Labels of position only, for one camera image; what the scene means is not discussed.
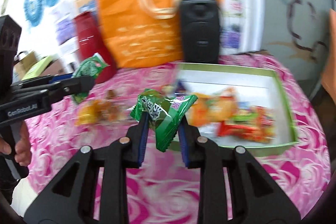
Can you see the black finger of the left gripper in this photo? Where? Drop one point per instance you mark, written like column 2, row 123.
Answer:
column 66, row 85

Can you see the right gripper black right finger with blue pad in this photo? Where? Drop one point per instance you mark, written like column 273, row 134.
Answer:
column 234, row 187

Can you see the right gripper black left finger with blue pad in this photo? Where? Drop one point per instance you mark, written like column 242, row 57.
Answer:
column 91, row 187

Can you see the yellow snack packet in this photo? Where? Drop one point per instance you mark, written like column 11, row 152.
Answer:
column 89, row 114

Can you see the green snack packet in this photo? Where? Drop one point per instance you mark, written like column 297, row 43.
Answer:
column 165, row 114
column 93, row 67

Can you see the brown snack clear packet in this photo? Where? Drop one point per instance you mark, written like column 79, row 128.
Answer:
column 110, row 109

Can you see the person's left hand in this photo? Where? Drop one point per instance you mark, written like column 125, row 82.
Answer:
column 22, row 148

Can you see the light green flat box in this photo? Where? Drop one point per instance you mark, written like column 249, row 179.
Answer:
column 37, row 69

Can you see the cardboard box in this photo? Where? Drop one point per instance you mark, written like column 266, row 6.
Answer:
column 54, row 68

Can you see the brown paper bag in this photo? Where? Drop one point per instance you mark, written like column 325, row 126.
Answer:
column 23, row 62

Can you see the red thermos jug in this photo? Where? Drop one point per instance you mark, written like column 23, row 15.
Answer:
column 90, row 42

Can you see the red snack bar wrapper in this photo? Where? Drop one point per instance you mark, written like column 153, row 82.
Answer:
column 240, row 130

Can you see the green rimmed white tray box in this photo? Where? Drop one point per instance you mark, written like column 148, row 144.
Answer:
column 239, row 106

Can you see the orange chips packet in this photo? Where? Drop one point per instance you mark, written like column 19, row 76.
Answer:
column 217, row 107

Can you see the orange tote bag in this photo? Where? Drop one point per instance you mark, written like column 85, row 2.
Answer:
column 141, row 33

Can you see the black speaker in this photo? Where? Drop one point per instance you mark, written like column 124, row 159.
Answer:
column 200, row 31

